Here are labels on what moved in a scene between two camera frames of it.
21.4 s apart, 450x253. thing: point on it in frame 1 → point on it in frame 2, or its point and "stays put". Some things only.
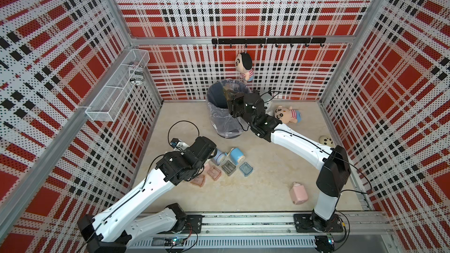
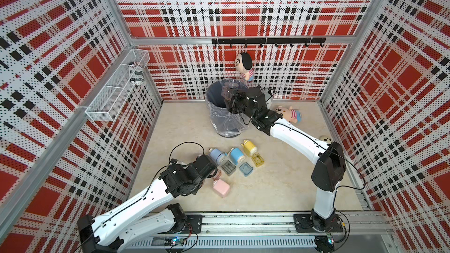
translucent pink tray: (214, 173) stays put
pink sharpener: (298, 193) → (221, 188)
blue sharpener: (237, 156) stays put
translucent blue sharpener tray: (246, 168) stays put
